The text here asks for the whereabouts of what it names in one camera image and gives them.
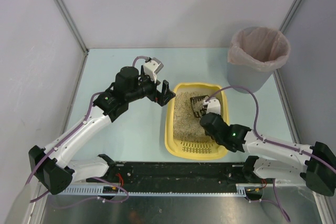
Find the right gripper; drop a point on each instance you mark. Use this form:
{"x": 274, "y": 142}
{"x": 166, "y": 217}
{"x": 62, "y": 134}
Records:
{"x": 203, "y": 111}

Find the beige cat litter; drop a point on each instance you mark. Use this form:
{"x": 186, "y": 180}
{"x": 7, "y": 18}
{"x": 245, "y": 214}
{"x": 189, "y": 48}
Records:
{"x": 186, "y": 126}

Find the grey slotted cable duct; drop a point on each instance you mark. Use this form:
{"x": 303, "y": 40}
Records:
{"x": 238, "y": 190}

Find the black litter scoop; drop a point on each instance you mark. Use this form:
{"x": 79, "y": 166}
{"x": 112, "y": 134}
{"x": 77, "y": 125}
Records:
{"x": 199, "y": 105}

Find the grey trash bin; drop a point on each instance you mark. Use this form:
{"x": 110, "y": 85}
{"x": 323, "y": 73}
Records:
{"x": 247, "y": 77}

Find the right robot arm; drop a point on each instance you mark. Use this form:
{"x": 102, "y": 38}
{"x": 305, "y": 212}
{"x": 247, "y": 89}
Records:
{"x": 270, "y": 158}

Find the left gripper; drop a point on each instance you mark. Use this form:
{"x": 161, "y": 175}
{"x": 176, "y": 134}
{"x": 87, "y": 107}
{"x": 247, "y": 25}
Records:
{"x": 161, "y": 96}

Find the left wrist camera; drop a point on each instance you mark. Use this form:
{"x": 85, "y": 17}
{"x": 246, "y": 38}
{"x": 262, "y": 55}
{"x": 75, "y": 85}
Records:
{"x": 152, "y": 68}

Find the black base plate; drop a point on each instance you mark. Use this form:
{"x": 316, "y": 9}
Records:
{"x": 172, "y": 175}

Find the yellow litter box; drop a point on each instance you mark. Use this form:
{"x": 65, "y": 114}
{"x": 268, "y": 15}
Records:
{"x": 190, "y": 150}

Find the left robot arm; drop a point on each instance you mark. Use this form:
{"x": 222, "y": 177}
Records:
{"x": 53, "y": 165}

